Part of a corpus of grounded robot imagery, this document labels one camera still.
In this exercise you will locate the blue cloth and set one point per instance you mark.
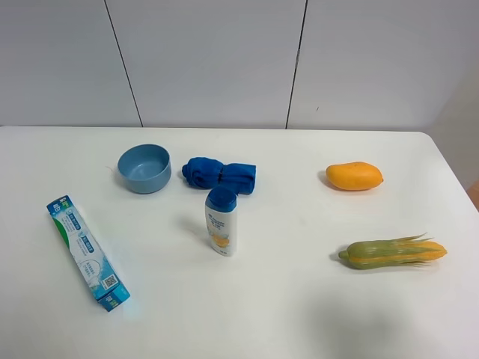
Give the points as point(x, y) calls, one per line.
point(205, 173)

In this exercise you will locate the white shampoo bottle blue cap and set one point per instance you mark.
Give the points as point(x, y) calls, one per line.
point(221, 220)

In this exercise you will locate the blue plastic bowl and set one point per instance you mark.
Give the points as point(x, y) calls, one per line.
point(145, 169)

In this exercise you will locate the yellow mango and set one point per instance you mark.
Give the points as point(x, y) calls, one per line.
point(354, 176)

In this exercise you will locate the blue toothpaste box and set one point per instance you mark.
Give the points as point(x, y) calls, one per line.
point(106, 287)

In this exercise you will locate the corn cob with husk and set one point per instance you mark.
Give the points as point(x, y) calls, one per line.
point(406, 251)

